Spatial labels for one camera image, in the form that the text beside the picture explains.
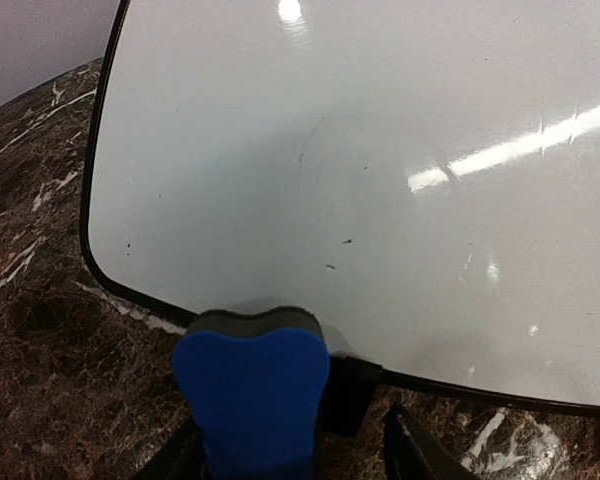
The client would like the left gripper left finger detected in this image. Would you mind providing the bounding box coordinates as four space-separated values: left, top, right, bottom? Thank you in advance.
139 419 205 480

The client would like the white whiteboard black frame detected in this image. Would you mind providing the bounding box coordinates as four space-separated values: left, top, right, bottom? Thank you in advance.
80 1 600 417

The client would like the blue whiteboard eraser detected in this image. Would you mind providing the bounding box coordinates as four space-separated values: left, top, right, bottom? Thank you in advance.
172 306 330 479

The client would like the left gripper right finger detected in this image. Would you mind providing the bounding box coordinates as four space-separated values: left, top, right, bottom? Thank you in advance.
383 403 477 480

